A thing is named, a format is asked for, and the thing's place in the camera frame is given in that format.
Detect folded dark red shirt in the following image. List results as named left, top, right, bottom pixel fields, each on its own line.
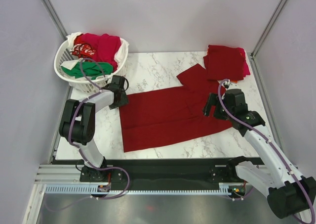
left=203, top=45, right=246, bottom=81

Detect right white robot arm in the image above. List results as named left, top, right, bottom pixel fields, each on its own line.
left=203, top=89, right=316, bottom=224

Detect right aluminium frame post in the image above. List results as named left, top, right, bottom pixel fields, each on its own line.
left=250, top=0, right=289, bottom=58

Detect folded pink shirt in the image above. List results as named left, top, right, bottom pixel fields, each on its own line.
left=239, top=48, right=251, bottom=78

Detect dark red t shirt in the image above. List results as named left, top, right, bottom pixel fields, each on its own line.
left=119, top=64, right=232, bottom=152

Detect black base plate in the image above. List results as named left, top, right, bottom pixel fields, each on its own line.
left=79, top=158, right=244, bottom=190

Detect white laundry basket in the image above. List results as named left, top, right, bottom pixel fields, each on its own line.
left=54, top=40, right=129, bottom=93

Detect right aluminium table rail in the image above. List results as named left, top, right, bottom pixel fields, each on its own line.
left=247, top=52, right=283, bottom=150

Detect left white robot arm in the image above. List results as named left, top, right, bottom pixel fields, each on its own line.
left=59, top=76, right=129, bottom=181

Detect white shirt in basket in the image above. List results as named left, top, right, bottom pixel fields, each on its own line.
left=67, top=32, right=129, bottom=69

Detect aluminium rail bars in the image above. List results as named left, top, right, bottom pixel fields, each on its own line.
left=35, top=165, right=80, bottom=184

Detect red printed shirt in basket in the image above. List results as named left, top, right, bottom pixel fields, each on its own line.
left=70, top=34, right=96, bottom=58

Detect green shirt in basket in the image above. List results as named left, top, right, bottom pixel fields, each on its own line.
left=60, top=60, right=114, bottom=80

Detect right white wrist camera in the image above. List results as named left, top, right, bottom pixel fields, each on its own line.
left=223, top=80, right=239, bottom=90

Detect aluminium frame post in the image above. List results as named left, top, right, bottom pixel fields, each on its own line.
left=250, top=0, right=289, bottom=58
left=41, top=0, right=68, bottom=39

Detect slotted cable duct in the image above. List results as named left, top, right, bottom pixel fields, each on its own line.
left=45, top=184, right=231, bottom=195

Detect left aluminium frame post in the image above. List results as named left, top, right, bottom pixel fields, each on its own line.
left=41, top=0, right=68, bottom=39

